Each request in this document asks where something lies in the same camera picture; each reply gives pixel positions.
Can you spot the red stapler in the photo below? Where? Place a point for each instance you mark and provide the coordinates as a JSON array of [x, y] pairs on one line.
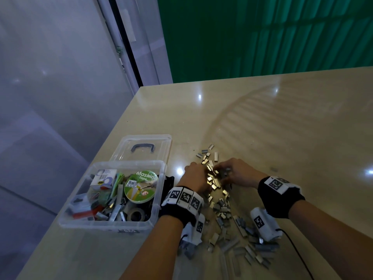
[[84, 214]]

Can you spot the green sticky note pad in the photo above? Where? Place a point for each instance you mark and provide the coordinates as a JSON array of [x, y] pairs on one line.
[[118, 186]]

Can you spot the person's right forearm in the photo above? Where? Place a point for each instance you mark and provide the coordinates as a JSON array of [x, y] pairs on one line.
[[332, 239]]

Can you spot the green curtain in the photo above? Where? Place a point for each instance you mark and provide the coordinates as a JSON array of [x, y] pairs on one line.
[[262, 35]]

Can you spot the transparent storage box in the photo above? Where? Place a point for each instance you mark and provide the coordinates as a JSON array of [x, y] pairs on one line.
[[70, 221]]

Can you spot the black window post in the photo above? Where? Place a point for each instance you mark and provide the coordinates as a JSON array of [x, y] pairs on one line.
[[125, 40]]

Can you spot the person's right hand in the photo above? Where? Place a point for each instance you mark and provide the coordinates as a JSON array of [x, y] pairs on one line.
[[242, 172]]

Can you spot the small clear tape roll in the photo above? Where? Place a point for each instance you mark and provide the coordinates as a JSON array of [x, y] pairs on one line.
[[136, 214]]

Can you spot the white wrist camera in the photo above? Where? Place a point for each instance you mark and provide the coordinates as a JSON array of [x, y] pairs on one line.
[[193, 230], [265, 223]]

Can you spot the transparent box lid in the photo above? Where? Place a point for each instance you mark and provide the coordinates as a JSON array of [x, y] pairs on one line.
[[163, 141]]

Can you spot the pile of metal staple strips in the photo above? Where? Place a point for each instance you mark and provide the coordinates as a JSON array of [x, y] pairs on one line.
[[233, 230]]

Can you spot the person's left hand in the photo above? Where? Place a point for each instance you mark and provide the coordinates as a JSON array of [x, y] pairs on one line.
[[195, 177]]

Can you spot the person's left forearm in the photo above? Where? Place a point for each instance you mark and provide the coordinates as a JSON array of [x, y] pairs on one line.
[[151, 250]]

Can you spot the small white staple box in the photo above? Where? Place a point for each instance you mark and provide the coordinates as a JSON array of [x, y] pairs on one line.
[[104, 179]]

